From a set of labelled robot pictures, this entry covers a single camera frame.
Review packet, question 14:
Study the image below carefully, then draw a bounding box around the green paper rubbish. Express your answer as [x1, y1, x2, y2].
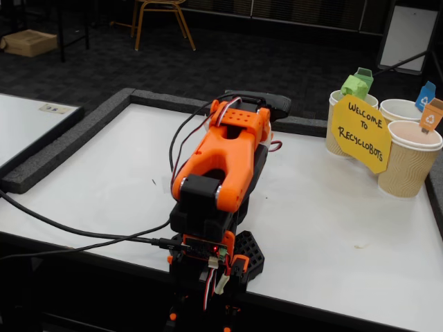
[340, 73, 369, 102]

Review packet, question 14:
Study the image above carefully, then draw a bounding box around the black honeycomb robot base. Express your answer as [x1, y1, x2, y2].
[165, 229, 266, 332]

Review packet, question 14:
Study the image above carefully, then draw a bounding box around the orange controller board case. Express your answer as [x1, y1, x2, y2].
[182, 230, 237, 261]

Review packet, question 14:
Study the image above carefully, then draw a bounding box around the long grey foam border strip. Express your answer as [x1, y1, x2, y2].
[128, 88, 328, 138]

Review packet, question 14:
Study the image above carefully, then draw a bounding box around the paper cup with green label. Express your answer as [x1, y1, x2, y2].
[325, 89, 380, 158]

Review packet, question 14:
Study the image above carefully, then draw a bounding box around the yellow welcome recyclobots sign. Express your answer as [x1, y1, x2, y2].
[330, 93, 394, 175]

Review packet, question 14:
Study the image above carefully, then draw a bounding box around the chair with golden legs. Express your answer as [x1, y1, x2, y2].
[130, 0, 197, 53]

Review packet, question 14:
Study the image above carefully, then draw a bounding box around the green recycling bin label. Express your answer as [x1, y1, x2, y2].
[354, 67, 375, 93]

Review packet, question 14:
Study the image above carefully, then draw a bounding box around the small paper sticker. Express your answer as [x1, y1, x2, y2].
[39, 102, 73, 115]

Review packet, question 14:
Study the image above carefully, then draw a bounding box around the paper cup with orange label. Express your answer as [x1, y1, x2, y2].
[377, 120, 443, 199]

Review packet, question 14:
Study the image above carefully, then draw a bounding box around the paper cup with blue label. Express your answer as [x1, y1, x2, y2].
[379, 99, 432, 126]

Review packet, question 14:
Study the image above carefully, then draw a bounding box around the black metal table leg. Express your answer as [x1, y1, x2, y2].
[55, 0, 91, 64]

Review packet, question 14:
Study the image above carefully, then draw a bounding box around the blue recycling bin label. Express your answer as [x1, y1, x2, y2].
[414, 81, 437, 113]

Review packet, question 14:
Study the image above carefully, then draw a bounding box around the orange recycling bin label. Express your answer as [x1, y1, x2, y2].
[419, 97, 443, 136]

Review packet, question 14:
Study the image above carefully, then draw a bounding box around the short grey foam border strip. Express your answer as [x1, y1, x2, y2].
[424, 168, 443, 223]

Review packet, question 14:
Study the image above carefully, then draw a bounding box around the cardboard box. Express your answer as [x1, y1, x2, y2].
[0, 28, 59, 59]

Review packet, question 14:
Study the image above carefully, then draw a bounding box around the servo cable on wrist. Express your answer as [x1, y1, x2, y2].
[171, 97, 244, 190]

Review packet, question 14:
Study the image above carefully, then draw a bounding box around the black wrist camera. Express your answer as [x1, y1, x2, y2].
[224, 89, 292, 122]

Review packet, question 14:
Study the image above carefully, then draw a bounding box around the white red black wire bundle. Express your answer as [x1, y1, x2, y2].
[200, 257, 231, 311]

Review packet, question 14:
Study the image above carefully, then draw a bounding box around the thin black power cable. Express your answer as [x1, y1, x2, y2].
[0, 93, 244, 262]

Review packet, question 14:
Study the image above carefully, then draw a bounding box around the thick black usb cable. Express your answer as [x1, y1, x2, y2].
[0, 188, 185, 250]

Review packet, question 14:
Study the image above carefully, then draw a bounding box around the white table with black frame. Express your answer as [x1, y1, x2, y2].
[0, 92, 85, 178]

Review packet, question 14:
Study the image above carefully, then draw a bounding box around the white board with dark frame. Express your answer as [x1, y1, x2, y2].
[376, 3, 441, 76]

